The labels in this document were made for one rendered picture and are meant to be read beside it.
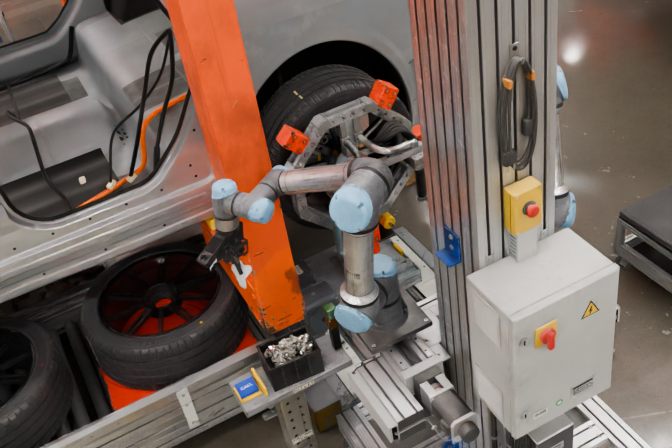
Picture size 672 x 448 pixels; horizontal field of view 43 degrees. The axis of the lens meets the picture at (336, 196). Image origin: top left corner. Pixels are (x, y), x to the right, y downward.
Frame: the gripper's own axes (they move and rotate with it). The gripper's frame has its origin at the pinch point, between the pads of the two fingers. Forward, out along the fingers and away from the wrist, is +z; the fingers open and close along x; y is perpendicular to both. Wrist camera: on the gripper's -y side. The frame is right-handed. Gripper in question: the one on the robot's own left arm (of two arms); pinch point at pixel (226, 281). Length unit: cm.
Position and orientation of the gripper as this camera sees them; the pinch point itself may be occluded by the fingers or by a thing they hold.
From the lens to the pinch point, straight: 272.5
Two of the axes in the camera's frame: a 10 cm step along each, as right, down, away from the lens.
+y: 6.2, -4.1, 6.7
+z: 0.0, 8.5, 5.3
